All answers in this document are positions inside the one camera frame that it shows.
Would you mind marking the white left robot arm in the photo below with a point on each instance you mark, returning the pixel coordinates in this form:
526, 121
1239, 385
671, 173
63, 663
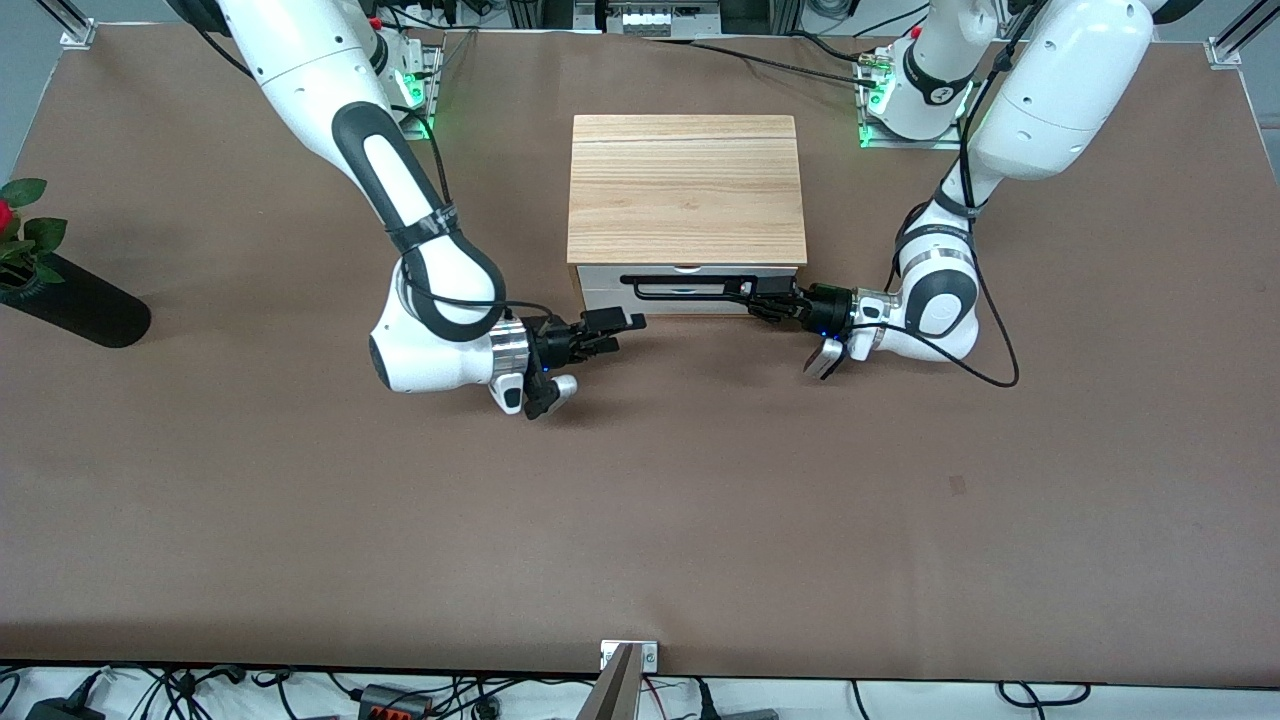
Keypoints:
1060, 90

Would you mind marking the black box with orange buttons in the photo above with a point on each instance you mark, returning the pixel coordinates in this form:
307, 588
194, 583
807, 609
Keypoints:
395, 702

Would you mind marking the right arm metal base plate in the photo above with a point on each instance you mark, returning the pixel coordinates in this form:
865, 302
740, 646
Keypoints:
432, 90

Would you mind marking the light wooden drawer cabinet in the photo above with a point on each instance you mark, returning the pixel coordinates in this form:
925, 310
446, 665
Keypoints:
686, 190

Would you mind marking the brown table cover mat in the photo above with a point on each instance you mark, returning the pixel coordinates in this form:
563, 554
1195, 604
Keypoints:
640, 500

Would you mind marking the white power strip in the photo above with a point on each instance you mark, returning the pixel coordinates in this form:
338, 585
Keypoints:
660, 18

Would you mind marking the black cylindrical vase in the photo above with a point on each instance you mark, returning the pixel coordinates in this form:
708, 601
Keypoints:
90, 310

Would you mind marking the red rose with leaves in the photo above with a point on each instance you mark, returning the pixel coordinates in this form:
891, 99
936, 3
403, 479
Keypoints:
22, 235

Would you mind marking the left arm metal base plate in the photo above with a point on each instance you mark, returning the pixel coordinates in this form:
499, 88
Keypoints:
950, 142

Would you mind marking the aluminium frame strut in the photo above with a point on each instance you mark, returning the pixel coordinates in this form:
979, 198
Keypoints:
75, 28
1240, 35

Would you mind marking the black power adapter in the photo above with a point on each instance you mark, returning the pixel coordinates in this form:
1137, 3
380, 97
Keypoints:
60, 710

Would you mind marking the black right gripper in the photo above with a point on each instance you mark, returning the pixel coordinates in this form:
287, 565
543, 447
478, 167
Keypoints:
553, 343

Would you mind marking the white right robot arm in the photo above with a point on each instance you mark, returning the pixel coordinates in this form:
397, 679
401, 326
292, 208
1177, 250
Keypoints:
300, 70

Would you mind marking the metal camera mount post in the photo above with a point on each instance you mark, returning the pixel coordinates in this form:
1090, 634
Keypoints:
625, 660

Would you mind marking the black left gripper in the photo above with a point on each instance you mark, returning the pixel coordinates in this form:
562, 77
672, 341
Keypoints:
827, 309

